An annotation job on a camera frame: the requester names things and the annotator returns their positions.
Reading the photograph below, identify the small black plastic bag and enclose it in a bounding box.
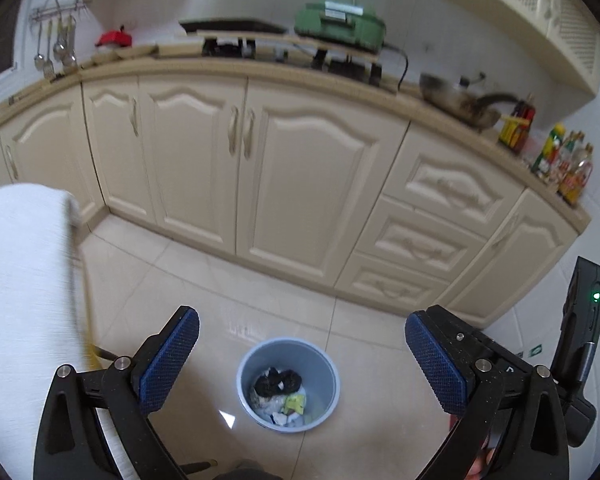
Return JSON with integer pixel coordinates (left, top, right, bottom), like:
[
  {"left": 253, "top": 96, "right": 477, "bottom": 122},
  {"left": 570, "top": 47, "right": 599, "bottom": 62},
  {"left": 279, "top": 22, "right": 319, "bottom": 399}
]
[{"left": 277, "top": 370, "right": 303, "bottom": 393}]

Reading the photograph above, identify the steel cooking pan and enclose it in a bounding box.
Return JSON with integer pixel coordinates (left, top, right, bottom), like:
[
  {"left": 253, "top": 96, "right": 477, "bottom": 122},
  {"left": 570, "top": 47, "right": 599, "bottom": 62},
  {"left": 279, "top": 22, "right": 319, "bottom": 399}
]
[{"left": 420, "top": 72, "right": 518, "bottom": 131}]

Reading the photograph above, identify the blue waste bin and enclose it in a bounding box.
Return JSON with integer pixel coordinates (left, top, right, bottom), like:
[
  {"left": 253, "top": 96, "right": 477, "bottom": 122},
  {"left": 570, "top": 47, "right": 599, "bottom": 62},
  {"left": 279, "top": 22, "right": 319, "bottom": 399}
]
[{"left": 236, "top": 338, "right": 342, "bottom": 433}]

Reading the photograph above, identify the person's right hand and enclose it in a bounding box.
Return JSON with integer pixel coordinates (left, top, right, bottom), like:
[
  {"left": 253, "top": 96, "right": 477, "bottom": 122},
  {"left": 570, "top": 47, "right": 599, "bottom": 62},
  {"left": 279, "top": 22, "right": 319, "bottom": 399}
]
[{"left": 467, "top": 452, "right": 498, "bottom": 480}]

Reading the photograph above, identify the steel ladle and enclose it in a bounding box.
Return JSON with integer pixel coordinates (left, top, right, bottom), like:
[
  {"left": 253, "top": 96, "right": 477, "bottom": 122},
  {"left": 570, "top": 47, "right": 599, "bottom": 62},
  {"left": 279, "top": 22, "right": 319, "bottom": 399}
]
[{"left": 52, "top": 17, "right": 67, "bottom": 58}]

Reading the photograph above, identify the red and yellow container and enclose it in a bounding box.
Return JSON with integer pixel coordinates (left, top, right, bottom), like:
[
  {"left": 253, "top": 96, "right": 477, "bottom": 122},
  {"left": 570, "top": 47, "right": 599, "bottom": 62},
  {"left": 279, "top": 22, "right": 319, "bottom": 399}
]
[{"left": 497, "top": 95, "right": 537, "bottom": 153}]

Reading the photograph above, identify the steel spatula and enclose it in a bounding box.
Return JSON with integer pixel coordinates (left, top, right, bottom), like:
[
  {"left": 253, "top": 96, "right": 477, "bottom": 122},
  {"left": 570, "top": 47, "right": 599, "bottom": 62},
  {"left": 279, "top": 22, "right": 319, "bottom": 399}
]
[{"left": 42, "top": 20, "right": 56, "bottom": 80}]

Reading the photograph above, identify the steel utensil rack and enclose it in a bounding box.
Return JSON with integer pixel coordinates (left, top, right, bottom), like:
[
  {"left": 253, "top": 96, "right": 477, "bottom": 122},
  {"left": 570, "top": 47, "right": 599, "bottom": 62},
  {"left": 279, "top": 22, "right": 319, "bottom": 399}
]
[{"left": 29, "top": 0, "right": 90, "bottom": 23}]

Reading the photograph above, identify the red label sauce bottle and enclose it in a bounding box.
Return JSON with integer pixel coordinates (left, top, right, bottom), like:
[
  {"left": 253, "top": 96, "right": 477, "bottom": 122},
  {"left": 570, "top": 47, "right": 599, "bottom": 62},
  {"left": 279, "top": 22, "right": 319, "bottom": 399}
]
[{"left": 555, "top": 130, "right": 586, "bottom": 191}]

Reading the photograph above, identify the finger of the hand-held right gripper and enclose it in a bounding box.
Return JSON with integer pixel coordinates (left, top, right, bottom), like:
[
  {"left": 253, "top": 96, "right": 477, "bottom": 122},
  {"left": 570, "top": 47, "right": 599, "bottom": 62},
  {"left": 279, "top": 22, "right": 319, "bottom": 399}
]
[{"left": 426, "top": 304, "right": 532, "bottom": 370}]

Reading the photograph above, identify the cream lattice wall cabinet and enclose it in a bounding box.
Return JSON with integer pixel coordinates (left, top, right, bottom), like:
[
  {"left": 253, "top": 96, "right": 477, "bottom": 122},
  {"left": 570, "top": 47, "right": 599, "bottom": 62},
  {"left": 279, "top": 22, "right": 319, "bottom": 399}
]
[{"left": 437, "top": 0, "right": 600, "bottom": 95}]

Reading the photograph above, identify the white plastic bag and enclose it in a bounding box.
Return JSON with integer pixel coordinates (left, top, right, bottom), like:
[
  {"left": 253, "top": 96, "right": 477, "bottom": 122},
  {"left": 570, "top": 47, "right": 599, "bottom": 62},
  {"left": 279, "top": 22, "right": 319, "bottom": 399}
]
[{"left": 255, "top": 395, "right": 306, "bottom": 428}]

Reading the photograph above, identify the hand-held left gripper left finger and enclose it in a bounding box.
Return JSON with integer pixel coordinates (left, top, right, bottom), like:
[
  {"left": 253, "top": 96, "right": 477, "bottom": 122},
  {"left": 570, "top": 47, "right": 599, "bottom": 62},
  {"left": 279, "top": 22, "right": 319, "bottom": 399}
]
[{"left": 34, "top": 305, "right": 201, "bottom": 480}]

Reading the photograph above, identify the black power cord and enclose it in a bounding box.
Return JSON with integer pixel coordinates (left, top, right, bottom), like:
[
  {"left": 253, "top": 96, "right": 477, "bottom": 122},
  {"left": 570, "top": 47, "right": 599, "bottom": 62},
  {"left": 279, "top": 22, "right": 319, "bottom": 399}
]
[{"left": 382, "top": 42, "right": 411, "bottom": 93}]

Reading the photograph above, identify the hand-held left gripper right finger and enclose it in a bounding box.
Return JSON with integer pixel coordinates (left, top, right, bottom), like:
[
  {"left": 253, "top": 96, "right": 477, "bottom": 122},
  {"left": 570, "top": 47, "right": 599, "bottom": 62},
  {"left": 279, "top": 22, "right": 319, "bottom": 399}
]
[{"left": 405, "top": 311, "right": 571, "bottom": 480}]

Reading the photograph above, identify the green yellow label bottle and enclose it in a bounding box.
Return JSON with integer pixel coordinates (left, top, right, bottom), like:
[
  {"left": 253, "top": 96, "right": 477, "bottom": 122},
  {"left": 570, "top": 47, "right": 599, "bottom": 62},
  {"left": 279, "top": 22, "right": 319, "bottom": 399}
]
[{"left": 532, "top": 122, "right": 567, "bottom": 181}]

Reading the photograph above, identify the amber oil bottle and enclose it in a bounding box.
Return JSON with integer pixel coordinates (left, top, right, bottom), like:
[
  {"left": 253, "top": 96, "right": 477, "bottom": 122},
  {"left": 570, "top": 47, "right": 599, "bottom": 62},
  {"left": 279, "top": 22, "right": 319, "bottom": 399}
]
[{"left": 560, "top": 142, "right": 595, "bottom": 206}]

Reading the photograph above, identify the steel spoon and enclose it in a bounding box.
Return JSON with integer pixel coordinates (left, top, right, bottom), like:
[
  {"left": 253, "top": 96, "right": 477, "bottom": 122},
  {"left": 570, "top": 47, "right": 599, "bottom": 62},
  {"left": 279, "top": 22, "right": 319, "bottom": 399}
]
[{"left": 32, "top": 20, "right": 46, "bottom": 67}]

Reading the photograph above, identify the cream base cabinet run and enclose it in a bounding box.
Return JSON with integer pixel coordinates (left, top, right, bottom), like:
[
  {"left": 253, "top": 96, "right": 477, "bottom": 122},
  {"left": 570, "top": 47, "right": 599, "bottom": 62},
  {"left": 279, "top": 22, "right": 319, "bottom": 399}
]
[{"left": 0, "top": 55, "right": 593, "bottom": 331}]

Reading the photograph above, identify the steel skimmer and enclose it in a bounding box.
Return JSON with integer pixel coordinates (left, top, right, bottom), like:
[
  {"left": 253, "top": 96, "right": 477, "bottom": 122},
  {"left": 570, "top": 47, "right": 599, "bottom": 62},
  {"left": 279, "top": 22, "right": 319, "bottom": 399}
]
[{"left": 62, "top": 15, "right": 78, "bottom": 68}]

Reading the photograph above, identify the green electric pot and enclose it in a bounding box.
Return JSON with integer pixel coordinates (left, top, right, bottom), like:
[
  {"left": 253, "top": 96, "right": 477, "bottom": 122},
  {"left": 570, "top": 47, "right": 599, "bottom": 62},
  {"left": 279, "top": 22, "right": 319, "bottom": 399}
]
[{"left": 293, "top": 1, "right": 387, "bottom": 53}]

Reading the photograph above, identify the white towel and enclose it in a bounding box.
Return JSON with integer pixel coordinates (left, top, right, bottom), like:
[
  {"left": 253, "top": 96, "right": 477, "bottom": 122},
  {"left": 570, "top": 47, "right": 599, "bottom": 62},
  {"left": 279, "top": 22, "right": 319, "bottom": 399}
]
[{"left": 0, "top": 184, "right": 88, "bottom": 480}]

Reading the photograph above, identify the black cooktop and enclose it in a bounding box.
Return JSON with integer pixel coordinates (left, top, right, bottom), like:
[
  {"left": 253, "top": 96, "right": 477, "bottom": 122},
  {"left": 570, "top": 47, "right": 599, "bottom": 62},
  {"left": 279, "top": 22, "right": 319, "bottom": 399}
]
[{"left": 202, "top": 39, "right": 398, "bottom": 92}]

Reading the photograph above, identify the shallow beige bowl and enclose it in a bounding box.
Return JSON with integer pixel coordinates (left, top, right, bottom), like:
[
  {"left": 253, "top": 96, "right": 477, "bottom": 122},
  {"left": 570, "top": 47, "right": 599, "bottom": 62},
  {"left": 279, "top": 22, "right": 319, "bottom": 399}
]
[{"left": 111, "top": 45, "right": 160, "bottom": 61}]

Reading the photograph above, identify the black grill pan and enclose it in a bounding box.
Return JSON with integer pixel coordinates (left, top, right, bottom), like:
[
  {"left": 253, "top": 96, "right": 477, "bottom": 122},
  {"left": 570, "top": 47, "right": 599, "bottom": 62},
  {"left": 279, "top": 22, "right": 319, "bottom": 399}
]
[{"left": 178, "top": 18, "right": 287, "bottom": 36}]

